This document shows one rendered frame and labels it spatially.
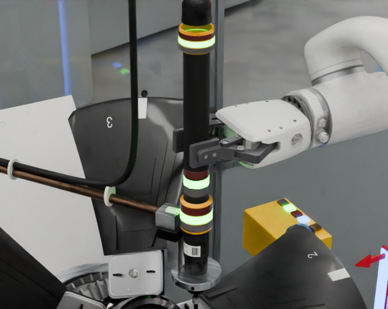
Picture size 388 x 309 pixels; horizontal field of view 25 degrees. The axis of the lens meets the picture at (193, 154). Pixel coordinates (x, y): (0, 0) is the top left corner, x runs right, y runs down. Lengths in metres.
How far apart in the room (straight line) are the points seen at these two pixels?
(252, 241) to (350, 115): 0.60
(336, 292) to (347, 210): 1.07
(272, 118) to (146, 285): 0.30
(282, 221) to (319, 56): 0.55
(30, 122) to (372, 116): 0.58
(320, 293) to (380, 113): 0.29
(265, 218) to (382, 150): 0.75
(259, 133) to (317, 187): 1.20
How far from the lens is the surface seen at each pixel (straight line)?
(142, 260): 1.27
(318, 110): 1.19
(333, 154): 2.31
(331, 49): 1.23
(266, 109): 1.19
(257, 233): 1.73
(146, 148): 1.29
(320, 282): 1.38
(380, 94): 1.26
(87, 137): 1.33
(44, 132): 1.51
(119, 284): 1.29
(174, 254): 1.23
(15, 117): 1.51
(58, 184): 1.29
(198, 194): 1.16
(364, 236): 2.53
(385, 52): 1.15
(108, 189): 1.25
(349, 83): 1.24
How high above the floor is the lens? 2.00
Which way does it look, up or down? 28 degrees down
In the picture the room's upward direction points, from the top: straight up
